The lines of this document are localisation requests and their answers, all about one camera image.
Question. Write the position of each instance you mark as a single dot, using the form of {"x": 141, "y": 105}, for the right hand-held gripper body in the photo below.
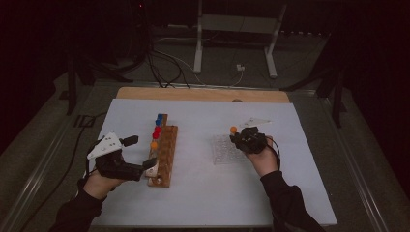
{"x": 253, "y": 140}

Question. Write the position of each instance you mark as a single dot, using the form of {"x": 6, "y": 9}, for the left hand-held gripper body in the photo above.
{"x": 111, "y": 164}

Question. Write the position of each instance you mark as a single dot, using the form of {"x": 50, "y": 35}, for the orange cap test tube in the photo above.
{"x": 233, "y": 129}
{"x": 154, "y": 145}

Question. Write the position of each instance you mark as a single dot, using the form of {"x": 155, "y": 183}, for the clear acrylic tube rack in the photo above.
{"x": 222, "y": 151}

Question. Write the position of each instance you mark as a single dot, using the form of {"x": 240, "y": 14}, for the wooden test tube rack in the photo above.
{"x": 169, "y": 154}

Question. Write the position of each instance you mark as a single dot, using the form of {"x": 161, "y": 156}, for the red cap test tube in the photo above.
{"x": 157, "y": 129}
{"x": 155, "y": 135}

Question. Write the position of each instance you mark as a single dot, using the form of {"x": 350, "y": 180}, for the blue cap test tube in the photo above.
{"x": 158, "y": 122}
{"x": 160, "y": 116}

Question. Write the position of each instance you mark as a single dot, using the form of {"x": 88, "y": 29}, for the person's right hand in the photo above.
{"x": 266, "y": 161}

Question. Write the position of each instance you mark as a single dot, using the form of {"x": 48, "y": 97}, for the person's left hand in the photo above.
{"x": 100, "y": 187}

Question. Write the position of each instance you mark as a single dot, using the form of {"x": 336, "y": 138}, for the white table mat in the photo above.
{"x": 199, "y": 193}

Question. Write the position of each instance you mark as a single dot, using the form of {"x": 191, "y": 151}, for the white plug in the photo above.
{"x": 240, "y": 67}

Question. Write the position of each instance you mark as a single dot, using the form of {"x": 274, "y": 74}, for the black stand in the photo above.
{"x": 71, "y": 93}
{"x": 337, "y": 106}

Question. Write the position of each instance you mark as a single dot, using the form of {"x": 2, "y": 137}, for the white metal stand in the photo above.
{"x": 238, "y": 24}

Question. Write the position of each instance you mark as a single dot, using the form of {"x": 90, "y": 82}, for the metal floor rail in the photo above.
{"x": 356, "y": 167}
{"x": 43, "y": 167}

